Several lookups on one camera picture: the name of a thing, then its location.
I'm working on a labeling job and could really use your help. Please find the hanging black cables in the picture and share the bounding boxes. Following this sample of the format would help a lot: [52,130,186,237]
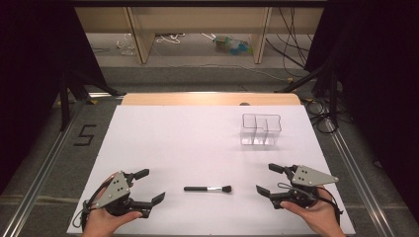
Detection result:
[264,6,314,71]

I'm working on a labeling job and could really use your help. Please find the clear acrylic organizer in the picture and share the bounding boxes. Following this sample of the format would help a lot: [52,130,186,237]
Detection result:
[239,113,283,147]

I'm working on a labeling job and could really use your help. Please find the black cable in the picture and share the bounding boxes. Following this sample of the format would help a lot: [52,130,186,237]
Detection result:
[277,182,344,226]
[72,187,105,231]

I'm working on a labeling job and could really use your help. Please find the wooden desk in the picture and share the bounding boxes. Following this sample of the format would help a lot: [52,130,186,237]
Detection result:
[74,5,326,65]

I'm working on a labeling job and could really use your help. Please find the metal floor rail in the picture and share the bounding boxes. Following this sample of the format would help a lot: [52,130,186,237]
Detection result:
[0,92,126,237]
[323,118,398,237]

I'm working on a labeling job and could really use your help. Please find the black curtain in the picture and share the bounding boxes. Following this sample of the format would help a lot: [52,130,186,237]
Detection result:
[303,0,419,206]
[0,0,117,196]

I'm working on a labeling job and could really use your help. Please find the black makeup brush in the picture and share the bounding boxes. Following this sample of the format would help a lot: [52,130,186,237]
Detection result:
[183,185,233,195]

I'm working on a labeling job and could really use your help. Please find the white cable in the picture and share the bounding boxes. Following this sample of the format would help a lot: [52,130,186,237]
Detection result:
[154,32,187,45]

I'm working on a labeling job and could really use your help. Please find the coiled black floor cables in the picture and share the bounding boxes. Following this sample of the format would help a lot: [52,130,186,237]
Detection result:
[301,98,345,135]

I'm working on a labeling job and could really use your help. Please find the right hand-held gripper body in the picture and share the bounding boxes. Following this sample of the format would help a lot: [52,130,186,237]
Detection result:
[268,164,340,210]

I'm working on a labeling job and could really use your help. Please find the person's right hand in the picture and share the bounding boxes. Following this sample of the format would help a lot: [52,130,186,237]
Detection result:
[280,186,347,237]

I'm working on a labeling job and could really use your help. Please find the clear plastic bottles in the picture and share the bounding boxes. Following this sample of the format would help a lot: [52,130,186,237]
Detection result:
[115,33,137,57]

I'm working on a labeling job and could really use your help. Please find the person's left hand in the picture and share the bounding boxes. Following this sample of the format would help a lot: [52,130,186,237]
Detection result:
[81,173,143,237]

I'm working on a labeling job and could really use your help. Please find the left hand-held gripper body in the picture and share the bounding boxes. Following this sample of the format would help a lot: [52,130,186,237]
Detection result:
[86,171,154,219]

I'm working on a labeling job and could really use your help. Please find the colourful plastic toys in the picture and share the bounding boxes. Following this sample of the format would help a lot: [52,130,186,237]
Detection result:
[212,34,255,57]

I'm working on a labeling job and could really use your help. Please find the black stand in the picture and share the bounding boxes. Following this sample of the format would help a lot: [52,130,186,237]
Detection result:
[58,69,126,133]
[274,62,341,128]

